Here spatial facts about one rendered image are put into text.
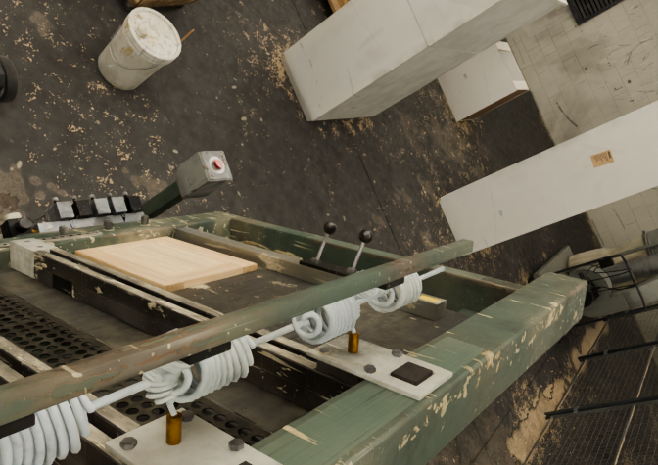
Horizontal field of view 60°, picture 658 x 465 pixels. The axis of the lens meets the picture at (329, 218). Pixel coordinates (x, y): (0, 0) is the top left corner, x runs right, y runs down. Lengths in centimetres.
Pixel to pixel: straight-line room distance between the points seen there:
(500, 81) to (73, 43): 435
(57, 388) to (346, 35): 373
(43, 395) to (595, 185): 472
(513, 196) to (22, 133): 377
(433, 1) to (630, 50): 588
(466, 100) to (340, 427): 592
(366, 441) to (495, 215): 461
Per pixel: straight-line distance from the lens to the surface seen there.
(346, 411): 74
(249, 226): 202
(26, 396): 46
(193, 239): 187
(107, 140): 312
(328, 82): 413
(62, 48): 330
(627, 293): 663
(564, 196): 504
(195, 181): 212
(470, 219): 532
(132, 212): 208
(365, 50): 397
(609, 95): 938
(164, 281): 146
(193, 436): 67
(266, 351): 96
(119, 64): 320
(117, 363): 49
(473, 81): 647
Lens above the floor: 240
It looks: 37 degrees down
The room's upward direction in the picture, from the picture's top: 64 degrees clockwise
